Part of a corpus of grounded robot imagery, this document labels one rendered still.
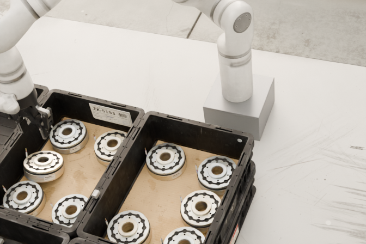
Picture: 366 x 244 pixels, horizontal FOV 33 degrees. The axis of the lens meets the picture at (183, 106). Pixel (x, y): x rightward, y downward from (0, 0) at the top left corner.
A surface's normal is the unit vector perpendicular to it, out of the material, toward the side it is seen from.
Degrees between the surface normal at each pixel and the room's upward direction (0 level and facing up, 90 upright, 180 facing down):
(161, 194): 0
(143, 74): 0
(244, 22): 91
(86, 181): 0
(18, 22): 78
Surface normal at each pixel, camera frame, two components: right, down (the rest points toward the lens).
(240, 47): 0.48, 0.61
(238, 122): -0.36, 0.71
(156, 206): -0.12, -0.68
